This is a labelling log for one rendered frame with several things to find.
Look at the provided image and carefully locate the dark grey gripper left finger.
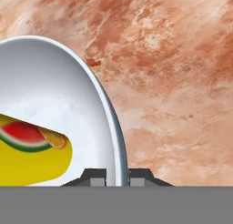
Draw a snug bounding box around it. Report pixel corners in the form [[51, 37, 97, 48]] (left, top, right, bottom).
[[61, 168, 107, 188]]

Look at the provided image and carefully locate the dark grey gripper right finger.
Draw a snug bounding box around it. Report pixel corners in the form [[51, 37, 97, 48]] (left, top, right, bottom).
[[127, 168, 174, 188]]

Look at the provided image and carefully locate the white bowl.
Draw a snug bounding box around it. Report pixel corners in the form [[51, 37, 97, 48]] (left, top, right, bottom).
[[0, 35, 129, 188]]

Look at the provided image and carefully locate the yellow cup with fruit print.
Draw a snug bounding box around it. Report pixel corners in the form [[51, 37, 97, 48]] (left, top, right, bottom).
[[0, 113, 74, 187]]

